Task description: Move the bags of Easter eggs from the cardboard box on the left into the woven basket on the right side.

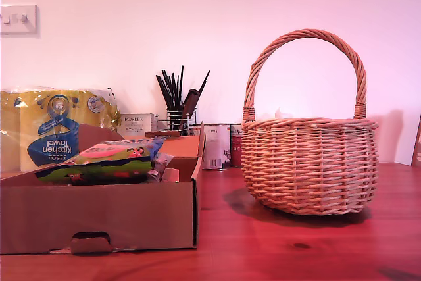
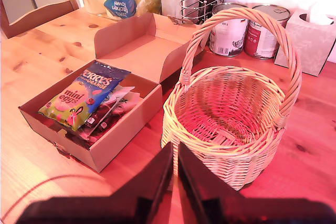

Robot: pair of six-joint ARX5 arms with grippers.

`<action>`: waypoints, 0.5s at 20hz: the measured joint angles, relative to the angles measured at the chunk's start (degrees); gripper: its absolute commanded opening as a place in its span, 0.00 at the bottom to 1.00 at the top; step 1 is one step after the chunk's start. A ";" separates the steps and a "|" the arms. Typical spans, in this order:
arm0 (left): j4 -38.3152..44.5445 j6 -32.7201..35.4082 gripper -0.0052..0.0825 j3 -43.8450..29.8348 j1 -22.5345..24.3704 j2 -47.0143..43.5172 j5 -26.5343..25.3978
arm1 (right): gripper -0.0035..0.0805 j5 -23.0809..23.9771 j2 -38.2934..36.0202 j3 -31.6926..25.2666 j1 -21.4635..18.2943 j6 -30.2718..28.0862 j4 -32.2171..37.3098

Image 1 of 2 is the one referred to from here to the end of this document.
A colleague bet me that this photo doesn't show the brown handled tool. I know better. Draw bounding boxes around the brown handled tool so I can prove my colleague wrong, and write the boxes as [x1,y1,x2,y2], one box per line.
[180,88,201,132]

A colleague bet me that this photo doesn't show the green pink egg bag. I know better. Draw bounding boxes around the green pink egg bag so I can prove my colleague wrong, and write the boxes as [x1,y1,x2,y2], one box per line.
[34,138,165,186]

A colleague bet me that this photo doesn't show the white light switch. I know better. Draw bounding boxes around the white light switch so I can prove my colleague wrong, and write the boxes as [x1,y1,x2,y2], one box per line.
[0,4,37,35]

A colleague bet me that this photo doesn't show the wire utensil holder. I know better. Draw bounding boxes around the wire utensil holder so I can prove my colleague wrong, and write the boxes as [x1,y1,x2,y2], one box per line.
[157,107,197,136]

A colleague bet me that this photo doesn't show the yellow kitchen towel pack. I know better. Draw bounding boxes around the yellow kitchen towel pack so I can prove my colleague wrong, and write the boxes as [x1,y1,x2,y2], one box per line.
[0,86,122,173]

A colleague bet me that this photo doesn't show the brown wooden board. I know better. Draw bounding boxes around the brown wooden board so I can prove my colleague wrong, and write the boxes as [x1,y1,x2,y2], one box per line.
[410,118,421,168]

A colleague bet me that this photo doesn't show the red tin can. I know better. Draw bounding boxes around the red tin can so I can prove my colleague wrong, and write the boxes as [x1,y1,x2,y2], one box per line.
[230,124,246,168]

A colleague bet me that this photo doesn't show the woven wicker basket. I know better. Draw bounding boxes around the woven wicker basket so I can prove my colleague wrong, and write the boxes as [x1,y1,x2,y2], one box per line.
[241,28,380,217]

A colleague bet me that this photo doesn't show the white Porlex box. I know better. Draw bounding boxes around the white Porlex box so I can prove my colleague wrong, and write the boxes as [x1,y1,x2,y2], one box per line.
[118,112,159,140]

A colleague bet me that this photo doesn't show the brown cardboard box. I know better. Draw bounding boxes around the brown cardboard box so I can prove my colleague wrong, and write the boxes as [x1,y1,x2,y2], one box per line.
[0,123,207,255]

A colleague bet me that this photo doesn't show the black thin stick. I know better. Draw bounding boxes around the black thin stick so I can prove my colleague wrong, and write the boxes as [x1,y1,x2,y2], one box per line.
[178,64,185,111]
[193,70,211,97]
[161,69,178,111]
[155,74,172,111]

